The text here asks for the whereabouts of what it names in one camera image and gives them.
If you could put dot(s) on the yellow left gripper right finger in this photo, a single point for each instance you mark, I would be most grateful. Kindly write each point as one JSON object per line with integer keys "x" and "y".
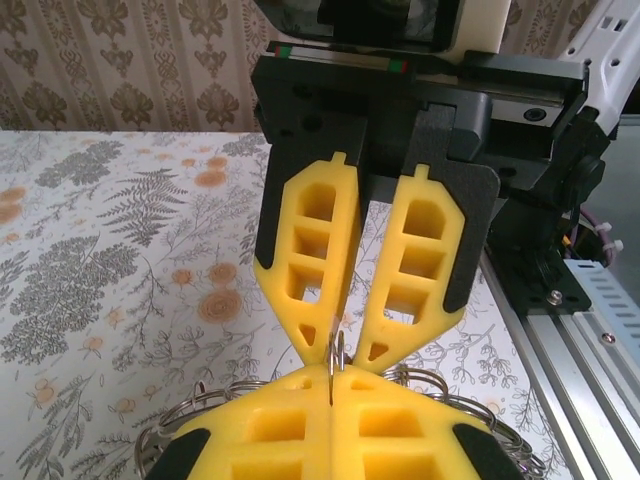
{"x": 400, "y": 430}

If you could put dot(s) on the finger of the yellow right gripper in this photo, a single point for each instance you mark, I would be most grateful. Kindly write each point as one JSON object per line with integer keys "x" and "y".
{"x": 445, "y": 260}
{"x": 345, "y": 210}

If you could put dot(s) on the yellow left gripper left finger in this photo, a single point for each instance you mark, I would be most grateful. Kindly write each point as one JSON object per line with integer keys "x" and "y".
{"x": 270, "y": 430}

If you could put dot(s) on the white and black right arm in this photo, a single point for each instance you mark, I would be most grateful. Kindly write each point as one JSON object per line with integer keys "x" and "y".
{"x": 615, "y": 50}

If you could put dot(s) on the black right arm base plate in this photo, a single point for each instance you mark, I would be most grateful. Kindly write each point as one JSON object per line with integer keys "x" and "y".
{"x": 540, "y": 285}

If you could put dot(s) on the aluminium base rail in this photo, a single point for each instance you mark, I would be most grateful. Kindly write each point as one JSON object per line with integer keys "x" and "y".
{"x": 575, "y": 380}

